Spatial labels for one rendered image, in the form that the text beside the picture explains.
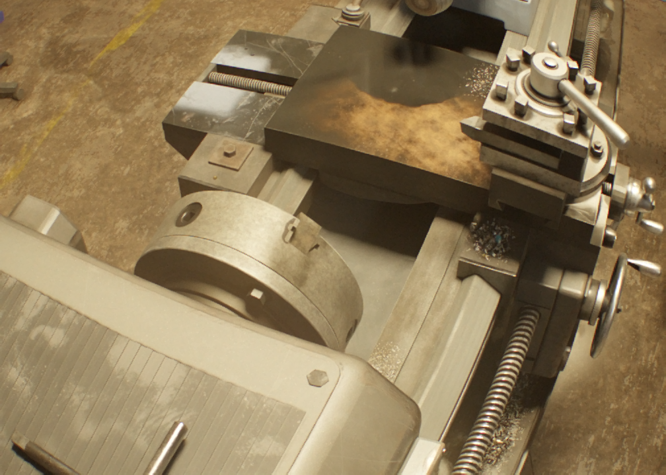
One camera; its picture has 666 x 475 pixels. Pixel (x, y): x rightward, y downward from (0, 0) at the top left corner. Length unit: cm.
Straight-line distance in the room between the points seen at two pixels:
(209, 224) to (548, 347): 79
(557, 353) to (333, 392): 94
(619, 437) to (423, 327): 106
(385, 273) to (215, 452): 91
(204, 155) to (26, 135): 170
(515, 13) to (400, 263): 63
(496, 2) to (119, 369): 133
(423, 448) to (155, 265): 40
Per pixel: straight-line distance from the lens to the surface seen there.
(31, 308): 74
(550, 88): 118
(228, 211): 93
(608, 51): 267
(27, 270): 78
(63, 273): 76
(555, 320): 148
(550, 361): 158
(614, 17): 289
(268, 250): 91
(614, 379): 230
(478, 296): 132
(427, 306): 132
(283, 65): 165
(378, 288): 148
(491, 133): 120
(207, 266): 91
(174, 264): 94
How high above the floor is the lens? 190
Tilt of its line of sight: 49 degrees down
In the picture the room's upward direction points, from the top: 2 degrees counter-clockwise
